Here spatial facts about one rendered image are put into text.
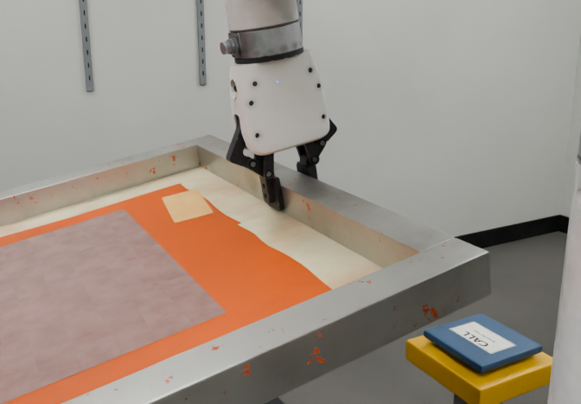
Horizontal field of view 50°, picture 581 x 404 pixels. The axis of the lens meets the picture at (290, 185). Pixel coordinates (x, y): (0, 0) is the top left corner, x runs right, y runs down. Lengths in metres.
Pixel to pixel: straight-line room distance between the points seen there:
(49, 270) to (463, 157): 3.20
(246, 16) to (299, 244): 0.24
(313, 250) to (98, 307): 0.21
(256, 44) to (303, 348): 0.34
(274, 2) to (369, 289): 0.32
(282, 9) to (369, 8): 2.57
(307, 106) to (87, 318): 0.31
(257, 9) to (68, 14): 2.04
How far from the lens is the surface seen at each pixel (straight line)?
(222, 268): 0.62
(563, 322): 0.28
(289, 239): 0.65
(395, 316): 0.47
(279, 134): 0.68
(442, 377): 0.80
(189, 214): 0.77
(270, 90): 0.67
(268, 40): 0.65
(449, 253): 0.51
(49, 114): 2.67
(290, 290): 0.55
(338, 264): 0.59
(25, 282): 0.71
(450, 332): 0.82
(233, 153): 0.68
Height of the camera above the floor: 1.34
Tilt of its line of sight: 15 degrees down
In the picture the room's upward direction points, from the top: straight up
